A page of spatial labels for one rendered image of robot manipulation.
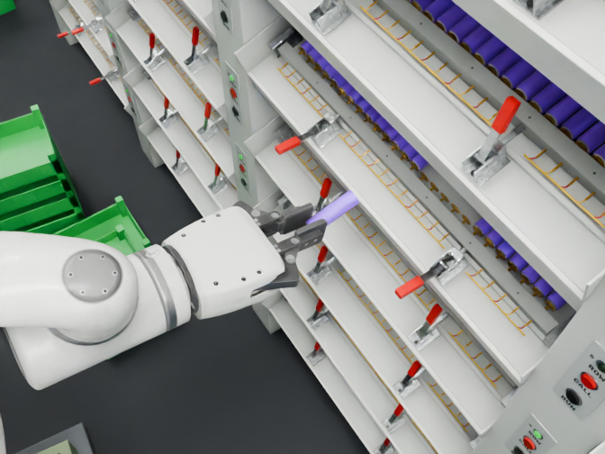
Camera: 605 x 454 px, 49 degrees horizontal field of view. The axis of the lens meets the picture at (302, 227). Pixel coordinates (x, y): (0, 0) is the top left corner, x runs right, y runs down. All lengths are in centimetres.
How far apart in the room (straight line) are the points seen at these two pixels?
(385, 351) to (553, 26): 80
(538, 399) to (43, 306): 53
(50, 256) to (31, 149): 148
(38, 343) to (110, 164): 166
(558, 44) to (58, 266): 41
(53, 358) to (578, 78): 48
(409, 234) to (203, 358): 106
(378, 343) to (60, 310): 77
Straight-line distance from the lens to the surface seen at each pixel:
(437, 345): 102
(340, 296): 126
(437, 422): 119
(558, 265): 65
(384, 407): 140
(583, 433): 78
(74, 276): 56
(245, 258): 68
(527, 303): 81
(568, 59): 52
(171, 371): 184
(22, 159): 202
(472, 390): 100
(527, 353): 82
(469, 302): 83
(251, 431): 176
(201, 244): 68
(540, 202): 67
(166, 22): 148
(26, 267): 56
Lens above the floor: 167
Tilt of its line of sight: 56 degrees down
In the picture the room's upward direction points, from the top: straight up
